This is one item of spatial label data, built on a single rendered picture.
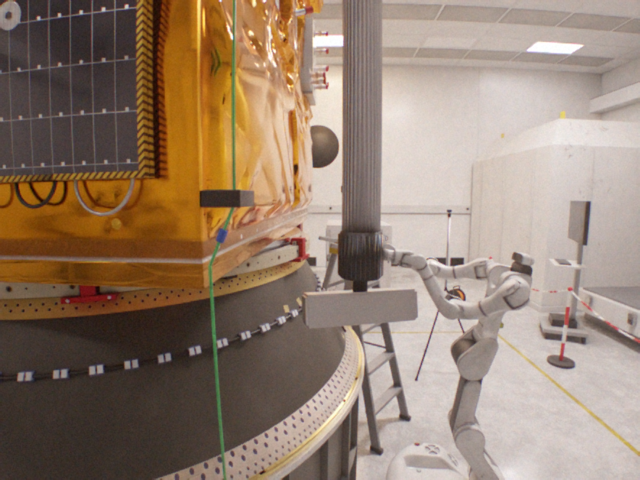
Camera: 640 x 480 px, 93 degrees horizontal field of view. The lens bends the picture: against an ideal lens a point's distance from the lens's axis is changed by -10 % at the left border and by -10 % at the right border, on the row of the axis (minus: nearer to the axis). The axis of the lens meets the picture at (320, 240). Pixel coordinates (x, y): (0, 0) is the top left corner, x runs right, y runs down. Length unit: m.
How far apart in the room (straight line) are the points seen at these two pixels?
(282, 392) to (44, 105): 0.94
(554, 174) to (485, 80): 4.28
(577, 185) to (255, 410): 6.29
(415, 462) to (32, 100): 2.38
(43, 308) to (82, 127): 0.56
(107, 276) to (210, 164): 0.28
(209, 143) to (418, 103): 8.84
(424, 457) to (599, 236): 5.47
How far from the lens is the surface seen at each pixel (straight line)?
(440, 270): 2.04
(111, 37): 0.67
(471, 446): 2.09
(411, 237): 9.08
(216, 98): 0.65
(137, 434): 1.01
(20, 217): 0.81
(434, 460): 2.44
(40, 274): 0.80
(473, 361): 1.84
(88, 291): 0.98
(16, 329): 1.10
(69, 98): 0.69
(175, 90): 0.64
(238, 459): 1.06
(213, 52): 0.67
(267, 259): 1.16
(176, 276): 0.64
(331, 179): 8.79
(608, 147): 7.15
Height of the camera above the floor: 1.90
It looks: 7 degrees down
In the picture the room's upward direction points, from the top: straight up
